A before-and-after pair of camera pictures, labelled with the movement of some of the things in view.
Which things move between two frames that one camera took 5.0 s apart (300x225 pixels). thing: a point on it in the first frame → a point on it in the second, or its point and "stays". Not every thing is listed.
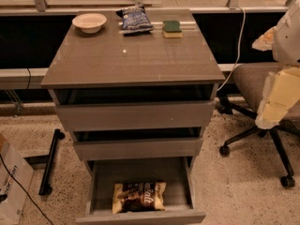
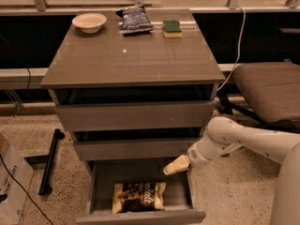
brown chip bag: (138, 196) stays
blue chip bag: (135, 21) stays
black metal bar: (45, 188) stays
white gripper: (288, 39) → (196, 155)
